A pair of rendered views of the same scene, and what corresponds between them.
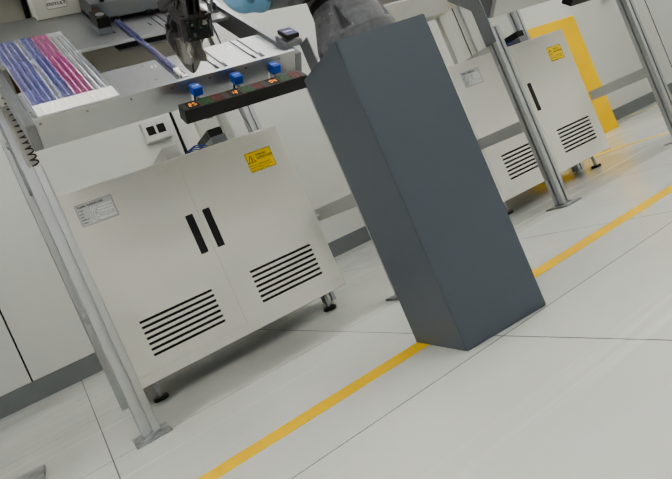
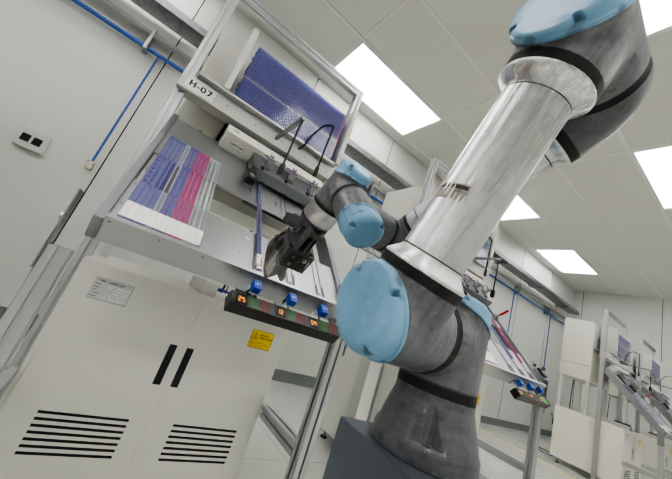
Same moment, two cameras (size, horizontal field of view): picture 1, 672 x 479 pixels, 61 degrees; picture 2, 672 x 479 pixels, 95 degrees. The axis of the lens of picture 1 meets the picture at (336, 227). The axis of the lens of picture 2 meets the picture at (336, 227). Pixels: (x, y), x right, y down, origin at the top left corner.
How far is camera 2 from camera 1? 0.67 m
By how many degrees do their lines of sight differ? 18
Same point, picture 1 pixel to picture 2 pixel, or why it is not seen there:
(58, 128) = (122, 234)
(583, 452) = not seen: outside the picture
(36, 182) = (50, 261)
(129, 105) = (197, 259)
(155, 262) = (109, 365)
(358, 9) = (459, 440)
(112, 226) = (109, 312)
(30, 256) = not seen: hidden behind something
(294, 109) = not seen: hidden behind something
